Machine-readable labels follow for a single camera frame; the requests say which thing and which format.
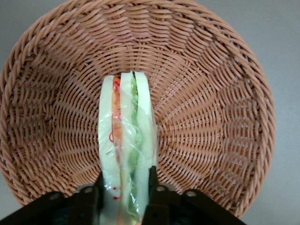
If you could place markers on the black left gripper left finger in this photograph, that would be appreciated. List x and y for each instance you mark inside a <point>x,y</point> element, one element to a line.
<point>89,206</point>

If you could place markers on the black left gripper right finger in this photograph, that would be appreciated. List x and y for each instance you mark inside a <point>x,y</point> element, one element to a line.
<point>164,206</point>

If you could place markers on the triangle sandwich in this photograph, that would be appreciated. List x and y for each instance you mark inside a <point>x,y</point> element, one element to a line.
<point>143,117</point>

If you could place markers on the round brown wicker basket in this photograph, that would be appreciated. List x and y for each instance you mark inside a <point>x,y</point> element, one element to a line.
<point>211,93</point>

